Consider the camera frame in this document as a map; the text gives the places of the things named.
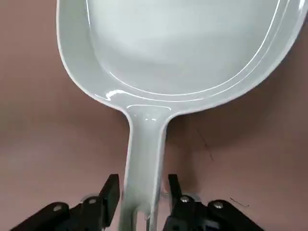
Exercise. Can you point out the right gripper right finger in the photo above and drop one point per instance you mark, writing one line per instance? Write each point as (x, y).
(178, 209)

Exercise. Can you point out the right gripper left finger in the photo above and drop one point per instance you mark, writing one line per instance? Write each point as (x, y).
(106, 199)

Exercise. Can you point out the pale green plastic dustpan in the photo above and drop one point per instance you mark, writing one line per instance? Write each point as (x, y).
(168, 48)

